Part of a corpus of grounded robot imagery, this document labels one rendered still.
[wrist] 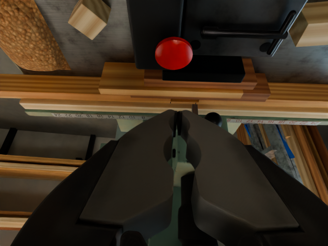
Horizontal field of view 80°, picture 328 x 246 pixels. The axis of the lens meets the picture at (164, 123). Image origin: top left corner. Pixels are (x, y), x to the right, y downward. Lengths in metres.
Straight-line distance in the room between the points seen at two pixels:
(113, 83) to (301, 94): 0.32
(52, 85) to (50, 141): 2.59
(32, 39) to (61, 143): 2.62
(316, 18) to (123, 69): 0.26
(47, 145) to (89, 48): 2.67
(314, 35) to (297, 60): 0.09
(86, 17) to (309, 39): 0.26
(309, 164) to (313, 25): 1.48
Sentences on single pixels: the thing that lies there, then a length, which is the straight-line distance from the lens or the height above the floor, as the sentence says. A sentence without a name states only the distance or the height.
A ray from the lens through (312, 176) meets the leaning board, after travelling 1.71.
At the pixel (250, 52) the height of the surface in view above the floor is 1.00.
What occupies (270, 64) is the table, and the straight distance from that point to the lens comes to 0.38.
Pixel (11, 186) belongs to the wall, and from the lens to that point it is 2.94.
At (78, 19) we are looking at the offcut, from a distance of 0.28.
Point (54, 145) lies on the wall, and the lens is 2.94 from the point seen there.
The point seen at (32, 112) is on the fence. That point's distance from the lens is 0.44.
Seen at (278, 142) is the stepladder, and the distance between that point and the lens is 1.18.
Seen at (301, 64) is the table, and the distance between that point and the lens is 0.40.
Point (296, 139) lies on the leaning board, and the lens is 1.77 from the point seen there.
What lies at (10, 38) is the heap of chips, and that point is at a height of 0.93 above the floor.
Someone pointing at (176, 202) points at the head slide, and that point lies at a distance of 0.37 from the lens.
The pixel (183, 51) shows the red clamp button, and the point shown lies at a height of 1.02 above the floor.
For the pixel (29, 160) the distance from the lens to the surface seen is 2.39.
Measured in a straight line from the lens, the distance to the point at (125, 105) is 0.36.
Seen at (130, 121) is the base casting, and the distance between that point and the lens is 0.71.
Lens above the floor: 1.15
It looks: 30 degrees down
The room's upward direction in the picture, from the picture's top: 178 degrees counter-clockwise
